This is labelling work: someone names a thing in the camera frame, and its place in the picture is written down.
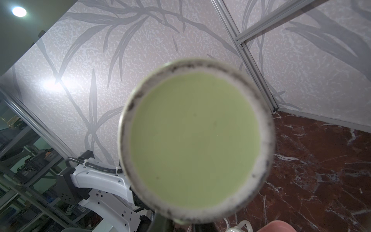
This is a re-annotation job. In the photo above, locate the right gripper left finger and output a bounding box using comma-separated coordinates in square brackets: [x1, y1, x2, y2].
[147, 213, 175, 232]

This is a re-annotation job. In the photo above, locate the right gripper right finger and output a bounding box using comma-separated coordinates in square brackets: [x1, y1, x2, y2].
[192, 223, 218, 232]

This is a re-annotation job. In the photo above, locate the light green ceramic mug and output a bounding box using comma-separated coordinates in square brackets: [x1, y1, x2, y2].
[117, 59, 276, 224]

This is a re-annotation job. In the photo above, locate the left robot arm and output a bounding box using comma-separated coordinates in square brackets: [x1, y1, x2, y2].
[56, 150, 154, 232]

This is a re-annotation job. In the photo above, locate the white ceramic mug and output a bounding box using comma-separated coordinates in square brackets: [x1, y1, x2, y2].
[223, 218, 253, 232]

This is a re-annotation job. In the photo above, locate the pink plastic tray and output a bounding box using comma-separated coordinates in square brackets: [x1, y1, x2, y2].
[258, 220, 296, 232]

